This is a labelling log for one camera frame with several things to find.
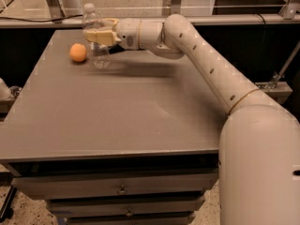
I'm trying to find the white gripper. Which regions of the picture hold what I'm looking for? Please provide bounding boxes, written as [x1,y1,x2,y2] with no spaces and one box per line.
[83,18,141,51]

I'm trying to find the clear plastic water bottle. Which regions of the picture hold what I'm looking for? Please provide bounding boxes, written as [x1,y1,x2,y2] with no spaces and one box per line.
[82,3,110,69]

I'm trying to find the orange fruit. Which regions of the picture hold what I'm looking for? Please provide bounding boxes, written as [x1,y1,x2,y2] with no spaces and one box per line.
[69,43,87,62]

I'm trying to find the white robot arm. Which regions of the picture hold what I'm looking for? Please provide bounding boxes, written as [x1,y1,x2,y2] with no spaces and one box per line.
[83,14,300,225]

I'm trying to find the white object at left edge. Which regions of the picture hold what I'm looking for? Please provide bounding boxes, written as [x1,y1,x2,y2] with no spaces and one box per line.
[0,78,11,100]

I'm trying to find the grey drawer cabinet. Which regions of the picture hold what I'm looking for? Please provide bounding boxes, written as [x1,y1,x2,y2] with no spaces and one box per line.
[0,26,233,225]

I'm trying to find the top grey drawer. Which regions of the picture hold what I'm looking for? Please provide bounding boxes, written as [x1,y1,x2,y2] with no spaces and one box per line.
[12,169,218,200]

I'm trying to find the grey drawer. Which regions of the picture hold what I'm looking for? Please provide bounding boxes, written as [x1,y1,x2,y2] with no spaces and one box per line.
[12,169,218,200]
[67,212,195,225]
[47,194,204,218]

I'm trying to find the middle grey drawer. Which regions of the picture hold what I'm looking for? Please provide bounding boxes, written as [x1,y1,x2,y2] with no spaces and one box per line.
[47,194,204,218]

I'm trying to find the bottom grey drawer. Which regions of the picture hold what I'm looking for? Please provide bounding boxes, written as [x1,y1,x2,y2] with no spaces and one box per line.
[67,212,195,225]

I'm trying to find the black cable on rail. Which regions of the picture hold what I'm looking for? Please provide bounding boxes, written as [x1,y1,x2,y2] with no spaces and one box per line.
[0,14,85,23]

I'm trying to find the black hanging cable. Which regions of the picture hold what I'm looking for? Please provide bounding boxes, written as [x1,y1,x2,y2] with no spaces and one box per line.
[254,13,266,26]

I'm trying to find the metal frame rail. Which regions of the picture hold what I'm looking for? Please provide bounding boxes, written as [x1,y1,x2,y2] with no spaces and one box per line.
[0,13,300,29]

